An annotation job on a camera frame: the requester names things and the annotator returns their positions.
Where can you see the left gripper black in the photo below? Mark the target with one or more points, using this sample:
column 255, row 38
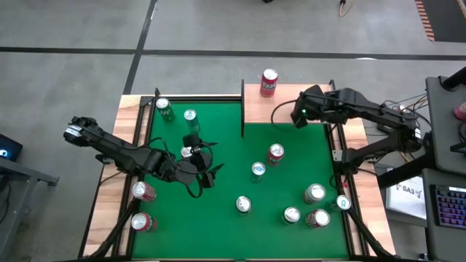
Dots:
column 204, row 167

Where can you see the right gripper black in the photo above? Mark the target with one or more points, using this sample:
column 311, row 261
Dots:
column 313, row 105

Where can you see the slim blue silver energy can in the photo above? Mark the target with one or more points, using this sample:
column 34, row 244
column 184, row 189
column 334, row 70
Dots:
column 258, row 171
column 191, row 120
column 342, row 203

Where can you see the red Fanta can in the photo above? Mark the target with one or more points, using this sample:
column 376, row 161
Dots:
column 275, row 154
column 268, row 83

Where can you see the green Sprite can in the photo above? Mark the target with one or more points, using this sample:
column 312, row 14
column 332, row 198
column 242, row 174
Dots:
column 243, row 204
column 164, row 109
column 291, row 214

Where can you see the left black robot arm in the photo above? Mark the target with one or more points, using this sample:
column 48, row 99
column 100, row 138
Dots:
column 120, row 151

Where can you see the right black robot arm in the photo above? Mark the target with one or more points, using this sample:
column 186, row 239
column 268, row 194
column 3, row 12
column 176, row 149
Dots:
column 378, row 113

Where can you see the red and white soda can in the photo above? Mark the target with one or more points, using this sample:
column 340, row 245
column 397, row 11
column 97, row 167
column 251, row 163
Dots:
column 143, row 191

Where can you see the green table mat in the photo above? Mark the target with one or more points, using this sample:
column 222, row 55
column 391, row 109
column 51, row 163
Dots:
column 225, row 233

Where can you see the pink and white soda can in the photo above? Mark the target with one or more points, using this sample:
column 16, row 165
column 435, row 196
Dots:
column 315, row 193

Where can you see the red soda can green accent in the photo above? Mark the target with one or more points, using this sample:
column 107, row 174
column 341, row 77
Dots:
column 143, row 222

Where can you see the red white-patterned soda can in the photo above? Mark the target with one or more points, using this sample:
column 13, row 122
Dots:
column 317, row 218

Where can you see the white SA3 labelled box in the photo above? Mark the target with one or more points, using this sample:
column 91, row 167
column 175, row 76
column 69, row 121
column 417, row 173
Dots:
column 406, row 200

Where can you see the grey desk with red item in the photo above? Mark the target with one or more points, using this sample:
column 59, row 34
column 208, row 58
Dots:
column 444, row 127

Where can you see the black monitor stand pole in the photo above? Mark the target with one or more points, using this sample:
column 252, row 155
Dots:
column 455, row 78

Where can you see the small red desk item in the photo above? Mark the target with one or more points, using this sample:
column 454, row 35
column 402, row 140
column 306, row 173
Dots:
column 461, row 111

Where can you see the black floor mat striped edge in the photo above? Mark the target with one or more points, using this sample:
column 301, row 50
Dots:
column 448, row 18

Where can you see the backlit keyboard coloured keys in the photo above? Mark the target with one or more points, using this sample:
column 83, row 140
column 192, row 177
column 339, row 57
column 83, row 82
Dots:
column 451, row 207

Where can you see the grey desk with backlit keyboard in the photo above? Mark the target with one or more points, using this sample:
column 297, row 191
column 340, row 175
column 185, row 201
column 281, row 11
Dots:
column 429, row 236

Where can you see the grey side table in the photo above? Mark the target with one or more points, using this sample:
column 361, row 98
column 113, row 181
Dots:
column 22, row 174

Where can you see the dark device blue light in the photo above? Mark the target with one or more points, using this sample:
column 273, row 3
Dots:
column 9, row 147

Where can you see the wooden shelf black metal frame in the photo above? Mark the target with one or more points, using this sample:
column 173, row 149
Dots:
column 284, row 109

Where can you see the black metal rig frame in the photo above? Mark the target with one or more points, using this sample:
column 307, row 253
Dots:
column 116, row 233

